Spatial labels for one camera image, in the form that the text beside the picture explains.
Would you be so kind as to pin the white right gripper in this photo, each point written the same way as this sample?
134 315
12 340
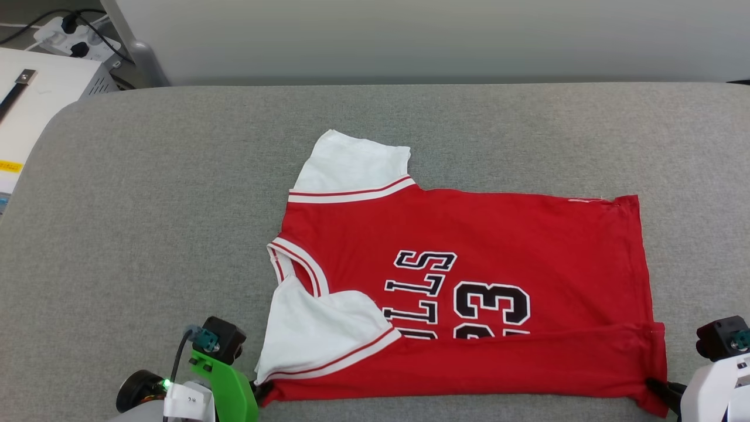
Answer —
715 392

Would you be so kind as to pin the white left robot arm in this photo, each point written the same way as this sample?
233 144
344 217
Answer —
140 417

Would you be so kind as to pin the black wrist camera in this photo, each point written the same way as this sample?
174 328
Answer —
718 337
225 340

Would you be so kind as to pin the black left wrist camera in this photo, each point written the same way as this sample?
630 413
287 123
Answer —
225 340

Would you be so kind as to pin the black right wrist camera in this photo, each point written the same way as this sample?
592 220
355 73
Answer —
718 337

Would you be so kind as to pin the white equipment box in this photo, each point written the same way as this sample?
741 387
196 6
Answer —
41 111

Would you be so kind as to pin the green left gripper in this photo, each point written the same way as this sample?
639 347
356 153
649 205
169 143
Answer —
234 392

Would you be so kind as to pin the white paper tag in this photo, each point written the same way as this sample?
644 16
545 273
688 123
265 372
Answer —
187 401

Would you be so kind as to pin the white power strip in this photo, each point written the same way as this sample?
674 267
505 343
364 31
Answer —
55 38

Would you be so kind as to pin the red white Bulls jersey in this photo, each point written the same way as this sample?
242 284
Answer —
469 234

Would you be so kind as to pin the yellow warning label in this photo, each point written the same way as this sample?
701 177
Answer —
10 166

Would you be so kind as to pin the white partition panel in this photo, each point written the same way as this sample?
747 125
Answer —
410 41

